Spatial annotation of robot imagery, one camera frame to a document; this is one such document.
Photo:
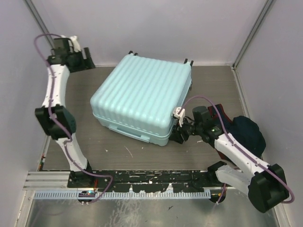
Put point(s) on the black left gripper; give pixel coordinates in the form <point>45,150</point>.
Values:
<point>86,64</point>

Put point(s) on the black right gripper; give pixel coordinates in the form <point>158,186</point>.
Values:
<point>176,137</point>

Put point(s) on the mint green suitcase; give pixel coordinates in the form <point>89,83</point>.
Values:
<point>139,96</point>

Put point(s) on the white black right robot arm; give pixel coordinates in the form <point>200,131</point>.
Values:
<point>264,184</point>

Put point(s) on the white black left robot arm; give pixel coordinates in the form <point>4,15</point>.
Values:
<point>57,122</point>

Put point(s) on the navy garment with red trim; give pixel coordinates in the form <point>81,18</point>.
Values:
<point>243,129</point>

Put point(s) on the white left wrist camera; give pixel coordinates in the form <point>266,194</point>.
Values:
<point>75,43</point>

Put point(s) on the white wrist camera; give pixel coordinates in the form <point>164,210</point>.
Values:
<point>75,43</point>
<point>179,113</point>

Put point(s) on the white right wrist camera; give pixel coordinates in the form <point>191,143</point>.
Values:
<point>179,113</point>

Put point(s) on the slotted cable duct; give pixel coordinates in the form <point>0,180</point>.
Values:
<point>86,195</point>

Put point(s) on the aluminium front rail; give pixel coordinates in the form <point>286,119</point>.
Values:
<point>49,180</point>

